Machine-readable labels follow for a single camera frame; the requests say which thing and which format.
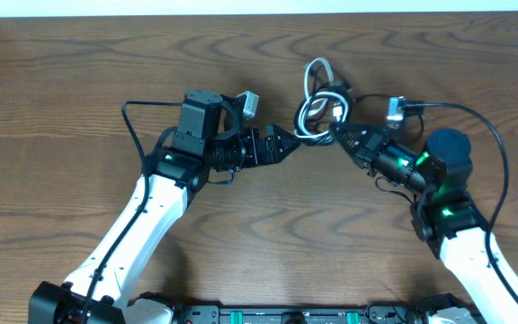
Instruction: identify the left camera black cable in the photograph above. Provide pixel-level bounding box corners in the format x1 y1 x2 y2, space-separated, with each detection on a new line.
78 100 183 324

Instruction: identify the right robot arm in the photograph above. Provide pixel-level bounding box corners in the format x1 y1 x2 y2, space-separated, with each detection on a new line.
330 122 518 323

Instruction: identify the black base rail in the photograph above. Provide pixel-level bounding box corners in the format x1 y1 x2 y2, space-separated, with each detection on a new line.
171 302 413 324

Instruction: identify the white USB cable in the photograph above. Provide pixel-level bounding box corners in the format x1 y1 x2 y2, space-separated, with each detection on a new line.
296 57 344 139

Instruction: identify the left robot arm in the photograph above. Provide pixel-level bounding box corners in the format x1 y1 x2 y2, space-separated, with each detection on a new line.
28 89 300 323

